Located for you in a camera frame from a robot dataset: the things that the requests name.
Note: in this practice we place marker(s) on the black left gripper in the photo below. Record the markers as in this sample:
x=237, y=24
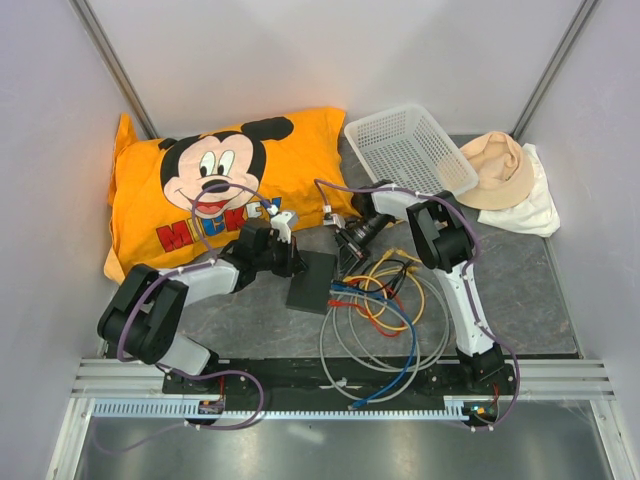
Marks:
x=292, y=264

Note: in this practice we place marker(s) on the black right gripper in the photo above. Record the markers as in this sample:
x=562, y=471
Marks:
x=348, y=259

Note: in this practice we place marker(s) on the black network switch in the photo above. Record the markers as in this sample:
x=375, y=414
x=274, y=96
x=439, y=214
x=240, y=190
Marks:
x=309, y=290

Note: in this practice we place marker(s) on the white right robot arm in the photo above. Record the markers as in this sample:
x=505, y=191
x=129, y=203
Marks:
x=446, y=245

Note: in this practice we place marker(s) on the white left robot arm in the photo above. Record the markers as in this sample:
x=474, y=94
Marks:
x=142, y=319

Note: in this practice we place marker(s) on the white plastic mesh basket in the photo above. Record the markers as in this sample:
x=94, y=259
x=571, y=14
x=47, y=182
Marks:
x=407, y=146

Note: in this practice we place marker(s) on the orange Mickey Mouse pillow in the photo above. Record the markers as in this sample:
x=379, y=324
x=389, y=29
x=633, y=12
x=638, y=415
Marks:
x=173, y=199

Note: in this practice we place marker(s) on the peach folded cloth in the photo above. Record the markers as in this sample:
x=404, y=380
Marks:
x=505, y=173

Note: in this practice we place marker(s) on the white crumpled cloth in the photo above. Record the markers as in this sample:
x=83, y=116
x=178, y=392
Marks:
x=536, y=215

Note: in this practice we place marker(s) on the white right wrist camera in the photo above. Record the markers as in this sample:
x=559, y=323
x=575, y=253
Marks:
x=331, y=218

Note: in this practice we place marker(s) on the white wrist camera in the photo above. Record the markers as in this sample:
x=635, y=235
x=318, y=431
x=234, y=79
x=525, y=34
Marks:
x=284, y=222
x=331, y=218

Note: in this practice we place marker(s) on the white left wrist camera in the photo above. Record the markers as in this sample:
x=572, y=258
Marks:
x=284, y=222

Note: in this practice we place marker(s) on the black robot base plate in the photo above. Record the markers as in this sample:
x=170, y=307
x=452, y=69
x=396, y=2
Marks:
x=300, y=384

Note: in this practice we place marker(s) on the aluminium slotted rail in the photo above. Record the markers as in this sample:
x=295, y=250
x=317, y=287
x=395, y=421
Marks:
x=134, y=390

